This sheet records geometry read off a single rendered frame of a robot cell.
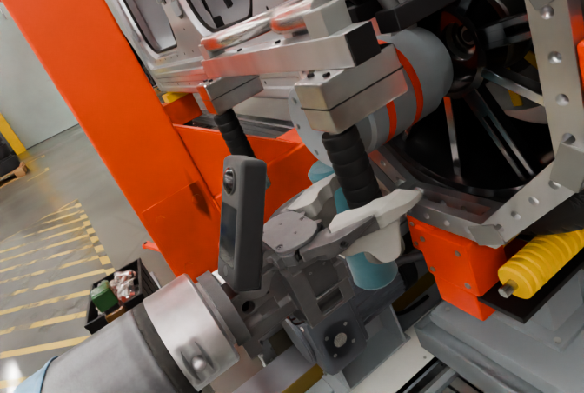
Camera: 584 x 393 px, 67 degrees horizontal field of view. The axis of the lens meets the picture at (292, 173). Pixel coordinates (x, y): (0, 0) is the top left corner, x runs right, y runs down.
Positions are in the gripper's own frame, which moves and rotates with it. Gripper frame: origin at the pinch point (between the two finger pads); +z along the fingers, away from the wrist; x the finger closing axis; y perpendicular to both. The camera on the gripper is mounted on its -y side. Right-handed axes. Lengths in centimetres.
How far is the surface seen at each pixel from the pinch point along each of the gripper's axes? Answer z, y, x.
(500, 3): 36.4, -5.9, -11.0
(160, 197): -16, 8, -60
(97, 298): -36, 17, -53
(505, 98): 40.9, 11.5, -17.4
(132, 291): -32, 27, -69
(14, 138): -179, 41, -1291
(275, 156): 13, 14, -62
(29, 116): -122, 7, -1311
